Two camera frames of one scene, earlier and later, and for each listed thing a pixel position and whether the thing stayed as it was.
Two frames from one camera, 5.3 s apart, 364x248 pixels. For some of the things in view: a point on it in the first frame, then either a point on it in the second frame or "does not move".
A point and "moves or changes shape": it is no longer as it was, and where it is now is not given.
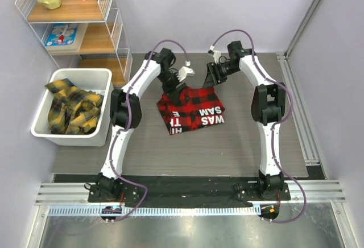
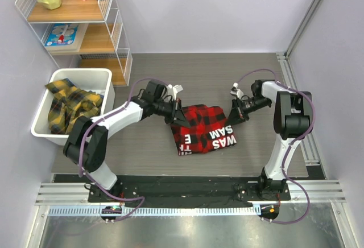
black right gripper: (214, 77) → (235, 116)
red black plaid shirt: (201, 107) moves or changes shape
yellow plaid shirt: (73, 111) does not move
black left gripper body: (170, 83) → (167, 110)
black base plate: (189, 190) does not move
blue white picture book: (63, 37) does not move
